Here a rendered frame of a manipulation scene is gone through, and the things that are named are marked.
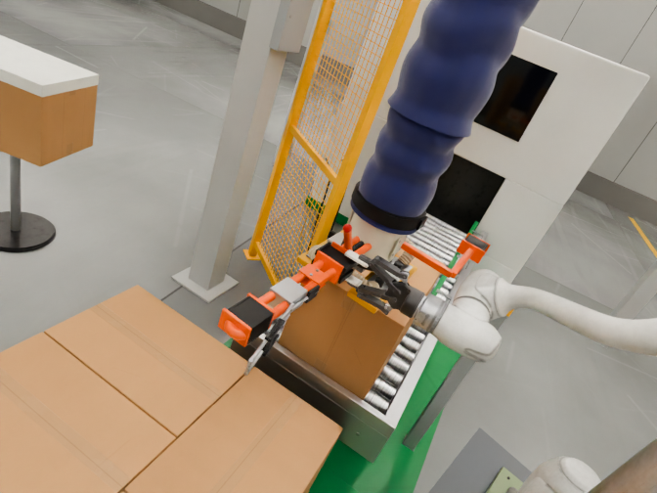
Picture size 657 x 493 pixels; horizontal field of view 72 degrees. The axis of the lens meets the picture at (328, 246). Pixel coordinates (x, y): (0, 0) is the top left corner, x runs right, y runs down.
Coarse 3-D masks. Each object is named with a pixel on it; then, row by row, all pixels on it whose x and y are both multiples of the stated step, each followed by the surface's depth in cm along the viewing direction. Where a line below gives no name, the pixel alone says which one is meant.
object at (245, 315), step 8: (248, 296) 94; (240, 304) 92; (248, 304) 93; (256, 304) 93; (264, 304) 94; (224, 312) 89; (232, 312) 89; (240, 312) 90; (248, 312) 91; (256, 312) 91; (264, 312) 92; (272, 312) 93; (224, 320) 90; (232, 320) 89; (240, 320) 88; (248, 320) 89; (256, 320) 90; (264, 320) 91; (272, 320) 94; (240, 328) 88; (248, 328) 87; (256, 328) 89; (264, 328) 93; (248, 336) 88; (256, 336) 92
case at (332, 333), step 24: (336, 288) 158; (312, 312) 167; (336, 312) 162; (360, 312) 157; (288, 336) 176; (312, 336) 171; (336, 336) 165; (360, 336) 160; (384, 336) 156; (312, 360) 174; (336, 360) 169; (360, 360) 164; (384, 360) 159; (360, 384) 168
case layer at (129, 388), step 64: (128, 320) 167; (0, 384) 131; (64, 384) 137; (128, 384) 144; (192, 384) 153; (256, 384) 162; (0, 448) 117; (64, 448) 122; (128, 448) 128; (192, 448) 134; (256, 448) 141; (320, 448) 149
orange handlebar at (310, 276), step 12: (360, 252) 127; (408, 252) 140; (420, 252) 139; (468, 252) 150; (312, 264) 115; (432, 264) 137; (456, 264) 140; (300, 276) 109; (312, 276) 109; (324, 276) 111; (312, 288) 107; (264, 300) 98; (276, 312) 96; (228, 324) 88; (240, 336) 87
